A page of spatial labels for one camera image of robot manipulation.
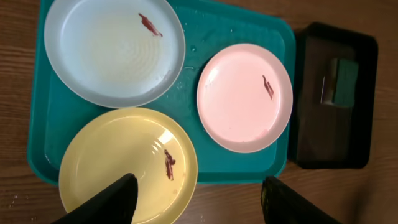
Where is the teal plastic tray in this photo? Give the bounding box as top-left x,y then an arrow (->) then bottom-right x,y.
27,0 -> 296,185

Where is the yellow plate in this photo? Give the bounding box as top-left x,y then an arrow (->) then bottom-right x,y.
58,108 -> 198,223

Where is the pink plate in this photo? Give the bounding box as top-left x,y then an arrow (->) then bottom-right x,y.
197,44 -> 293,153

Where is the black plastic tray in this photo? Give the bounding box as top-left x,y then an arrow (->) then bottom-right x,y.
288,22 -> 379,169

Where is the light blue plate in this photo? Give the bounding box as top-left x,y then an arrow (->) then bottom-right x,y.
44,0 -> 186,108

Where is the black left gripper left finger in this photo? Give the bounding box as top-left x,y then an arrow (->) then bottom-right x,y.
53,173 -> 138,224

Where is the green yellow sponge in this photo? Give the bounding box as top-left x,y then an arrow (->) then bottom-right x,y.
321,58 -> 359,108

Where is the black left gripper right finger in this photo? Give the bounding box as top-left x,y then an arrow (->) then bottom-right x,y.
261,176 -> 340,224

